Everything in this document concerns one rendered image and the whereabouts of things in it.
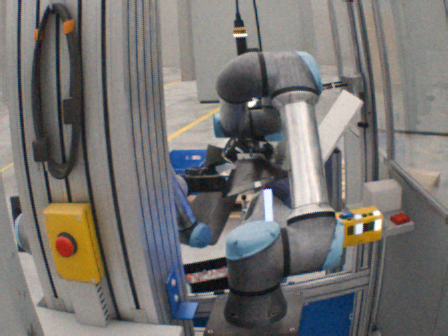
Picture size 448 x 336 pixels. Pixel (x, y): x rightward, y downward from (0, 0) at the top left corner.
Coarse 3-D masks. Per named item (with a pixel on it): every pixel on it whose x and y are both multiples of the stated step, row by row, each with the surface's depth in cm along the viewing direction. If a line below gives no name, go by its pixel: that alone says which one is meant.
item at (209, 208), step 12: (204, 192) 227; (216, 192) 224; (192, 204) 228; (204, 204) 225; (216, 204) 223; (228, 204) 221; (204, 216) 223; (216, 216) 221; (228, 216) 219; (216, 228) 218; (216, 240) 216
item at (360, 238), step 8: (360, 208) 193; (368, 208) 192; (376, 208) 190; (336, 216) 189; (352, 216) 186; (368, 216) 185; (376, 216) 184; (344, 224) 183; (352, 224) 184; (344, 232) 184; (368, 232) 185; (376, 232) 185; (344, 240) 185; (352, 240) 185; (360, 240) 185; (368, 240) 186; (376, 240) 186
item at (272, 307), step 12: (276, 288) 135; (228, 300) 138; (240, 300) 134; (252, 300) 133; (264, 300) 133; (276, 300) 135; (228, 312) 137; (240, 312) 134; (252, 312) 133; (264, 312) 133; (276, 312) 135; (240, 324) 134; (252, 324) 133; (264, 324) 134
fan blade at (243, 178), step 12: (240, 168) 207; (252, 168) 205; (264, 168) 205; (276, 168) 204; (228, 180) 203; (240, 180) 200; (252, 180) 198; (264, 180) 196; (276, 180) 194; (228, 192) 197; (240, 192) 194
